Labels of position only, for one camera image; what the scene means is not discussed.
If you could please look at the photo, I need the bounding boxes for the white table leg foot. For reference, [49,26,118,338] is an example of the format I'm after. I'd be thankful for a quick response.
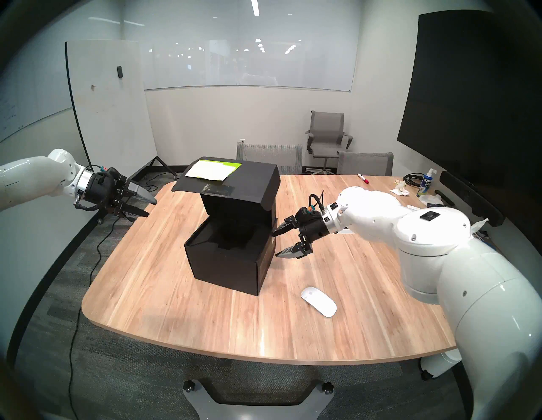
[419,345,466,379]

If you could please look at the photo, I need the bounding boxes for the grey fabric chair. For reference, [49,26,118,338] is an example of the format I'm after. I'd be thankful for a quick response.
[337,152,394,177]

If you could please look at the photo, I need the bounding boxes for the black cardboard box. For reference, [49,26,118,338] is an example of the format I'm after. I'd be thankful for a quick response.
[171,157,282,296]

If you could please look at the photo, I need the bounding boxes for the pale yellow sticky note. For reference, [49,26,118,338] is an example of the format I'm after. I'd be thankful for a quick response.
[203,165,237,182]

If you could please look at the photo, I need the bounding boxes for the grey ribbed mesh chair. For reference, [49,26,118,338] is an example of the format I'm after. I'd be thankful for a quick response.
[235,143,303,175]

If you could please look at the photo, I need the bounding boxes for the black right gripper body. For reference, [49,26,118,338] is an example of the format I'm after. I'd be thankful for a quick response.
[290,215,330,260]

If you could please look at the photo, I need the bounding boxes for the mobile whiteboard on stand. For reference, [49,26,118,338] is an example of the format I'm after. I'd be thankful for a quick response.
[65,40,178,224]

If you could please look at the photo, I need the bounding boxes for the whiteboard cleaner spray bottle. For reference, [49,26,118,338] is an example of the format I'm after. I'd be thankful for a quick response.
[416,168,437,198]

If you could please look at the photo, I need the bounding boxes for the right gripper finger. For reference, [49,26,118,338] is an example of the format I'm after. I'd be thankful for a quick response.
[275,242,312,260]
[271,216,297,238]

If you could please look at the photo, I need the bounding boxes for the wall whiteboard with writing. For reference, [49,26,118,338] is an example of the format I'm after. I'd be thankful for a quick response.
[0,64,73,144]

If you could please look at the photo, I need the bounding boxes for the white computer mouse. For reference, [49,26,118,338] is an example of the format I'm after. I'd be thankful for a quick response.
[300,286,338,318]

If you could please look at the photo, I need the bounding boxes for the glass wall board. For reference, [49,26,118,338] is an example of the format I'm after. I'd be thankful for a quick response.
[140,37,354,92]

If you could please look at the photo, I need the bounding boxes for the black video sound bar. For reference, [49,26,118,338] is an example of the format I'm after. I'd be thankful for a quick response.
[440,171,505,227]

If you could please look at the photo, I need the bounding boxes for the black left wrist cable loop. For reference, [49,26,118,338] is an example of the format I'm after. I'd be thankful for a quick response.
[73,197,106,212]

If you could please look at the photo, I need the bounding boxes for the grey office chair with armrests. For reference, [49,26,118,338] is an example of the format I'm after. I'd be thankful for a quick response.
[305,111,353,175]

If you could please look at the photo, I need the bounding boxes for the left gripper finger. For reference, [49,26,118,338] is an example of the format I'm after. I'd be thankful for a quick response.
[115,204,150,222]
[124,181,158,206]

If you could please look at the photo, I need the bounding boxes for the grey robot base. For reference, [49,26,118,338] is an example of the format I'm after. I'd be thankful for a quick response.
[182,378,335,420]

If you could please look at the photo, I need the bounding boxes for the large black wall screen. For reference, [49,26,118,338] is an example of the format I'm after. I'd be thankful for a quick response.
[397,9,542,204]

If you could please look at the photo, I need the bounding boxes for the lime green sticky note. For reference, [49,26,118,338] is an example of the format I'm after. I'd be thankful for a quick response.
[199,160,243,171]

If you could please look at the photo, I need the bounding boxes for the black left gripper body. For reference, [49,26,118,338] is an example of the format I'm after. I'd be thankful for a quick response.
[77,170,128,217]

